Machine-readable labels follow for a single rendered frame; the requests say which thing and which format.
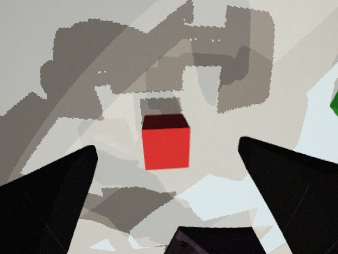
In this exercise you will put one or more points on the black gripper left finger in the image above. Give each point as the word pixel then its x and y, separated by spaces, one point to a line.
pixel 39 212

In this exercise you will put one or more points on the red block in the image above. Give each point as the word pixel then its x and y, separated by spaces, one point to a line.
pixel 166 142

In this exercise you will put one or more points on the green block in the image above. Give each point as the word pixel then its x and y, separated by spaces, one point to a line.
pixel 334 104

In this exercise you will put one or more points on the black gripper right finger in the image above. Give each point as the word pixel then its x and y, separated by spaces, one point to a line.
pixel 300 191

